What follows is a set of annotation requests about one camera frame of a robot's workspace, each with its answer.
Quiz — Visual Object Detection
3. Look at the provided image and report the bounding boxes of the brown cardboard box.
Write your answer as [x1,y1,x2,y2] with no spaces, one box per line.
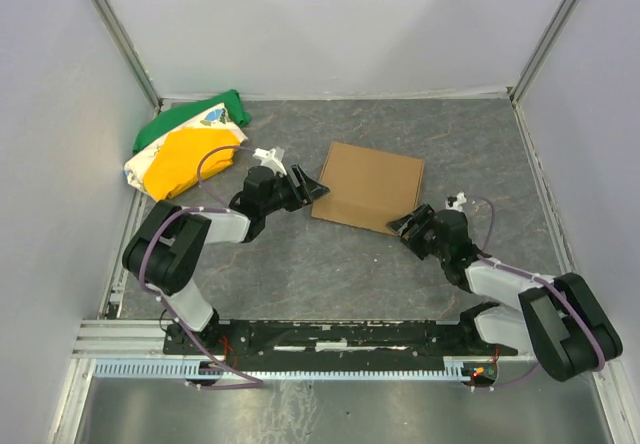
[311,141,424,235]

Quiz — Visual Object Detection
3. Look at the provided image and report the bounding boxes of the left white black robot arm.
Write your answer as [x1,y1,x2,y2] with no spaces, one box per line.
[122,165,330,333]

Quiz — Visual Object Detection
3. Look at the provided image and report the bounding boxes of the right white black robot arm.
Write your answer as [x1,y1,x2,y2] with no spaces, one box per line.
[386,204,623,382]

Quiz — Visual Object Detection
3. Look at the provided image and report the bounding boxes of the white patterned cloth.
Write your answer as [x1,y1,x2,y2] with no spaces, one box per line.
[124,104,247,198]

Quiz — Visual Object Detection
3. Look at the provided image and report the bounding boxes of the yellow cloth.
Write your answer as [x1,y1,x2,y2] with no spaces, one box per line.
[143,128,244,201]

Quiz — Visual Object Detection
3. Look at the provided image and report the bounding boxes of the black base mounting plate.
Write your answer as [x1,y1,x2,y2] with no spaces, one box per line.
[163,317,520,371]

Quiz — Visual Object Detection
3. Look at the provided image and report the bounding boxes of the green cloth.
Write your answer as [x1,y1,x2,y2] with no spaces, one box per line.
[132,89,252,155]

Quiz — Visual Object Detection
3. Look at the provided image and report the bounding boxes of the metal front shelf sheet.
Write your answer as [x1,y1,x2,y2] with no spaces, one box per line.
[77,375,611,443]

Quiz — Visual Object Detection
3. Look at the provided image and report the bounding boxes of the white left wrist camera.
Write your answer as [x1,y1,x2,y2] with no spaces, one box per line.
[252,147,287,176]

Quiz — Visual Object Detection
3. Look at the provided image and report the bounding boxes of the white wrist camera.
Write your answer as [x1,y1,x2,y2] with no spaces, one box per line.
[252,147,287,176]
[445,192,467,212]

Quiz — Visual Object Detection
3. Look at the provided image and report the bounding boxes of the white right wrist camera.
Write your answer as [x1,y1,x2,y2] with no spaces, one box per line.
[445,192,467,212]

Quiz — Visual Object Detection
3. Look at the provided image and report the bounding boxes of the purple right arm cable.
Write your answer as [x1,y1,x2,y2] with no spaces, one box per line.
[464,196,607,393]

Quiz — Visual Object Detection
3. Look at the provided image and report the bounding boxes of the aluminium front rail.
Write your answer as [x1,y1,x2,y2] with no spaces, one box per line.
[72,317,621,361]

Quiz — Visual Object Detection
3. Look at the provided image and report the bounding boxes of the left aluminium corner post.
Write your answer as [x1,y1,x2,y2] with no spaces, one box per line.
[90,0,162,110]

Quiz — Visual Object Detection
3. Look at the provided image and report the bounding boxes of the aluminium corner post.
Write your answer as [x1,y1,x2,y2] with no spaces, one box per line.
[509,0,580,106]
[90,0,162,110]

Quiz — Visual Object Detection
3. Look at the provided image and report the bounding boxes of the light blue cable duct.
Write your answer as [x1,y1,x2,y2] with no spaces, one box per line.
[93,358,470,382]

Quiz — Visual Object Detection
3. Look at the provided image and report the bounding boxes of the right aluminium corner post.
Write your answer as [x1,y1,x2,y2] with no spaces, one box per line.
[509,0,580,106]

